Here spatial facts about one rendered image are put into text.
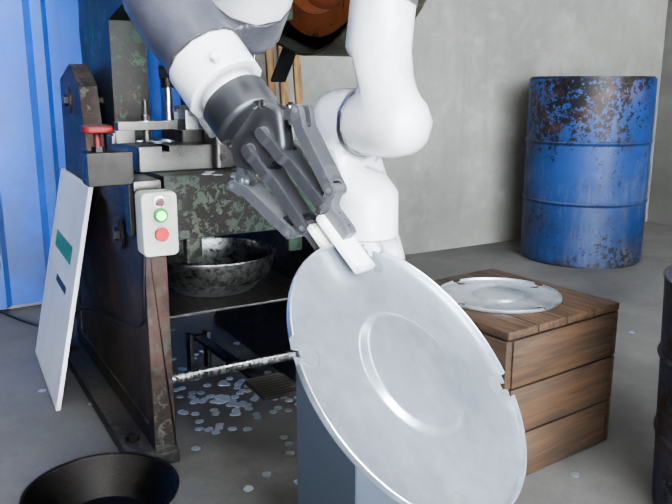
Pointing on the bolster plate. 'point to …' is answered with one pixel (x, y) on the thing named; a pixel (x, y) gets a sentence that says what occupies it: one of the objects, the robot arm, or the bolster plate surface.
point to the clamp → (125, 132)
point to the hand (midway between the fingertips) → (340, 246)
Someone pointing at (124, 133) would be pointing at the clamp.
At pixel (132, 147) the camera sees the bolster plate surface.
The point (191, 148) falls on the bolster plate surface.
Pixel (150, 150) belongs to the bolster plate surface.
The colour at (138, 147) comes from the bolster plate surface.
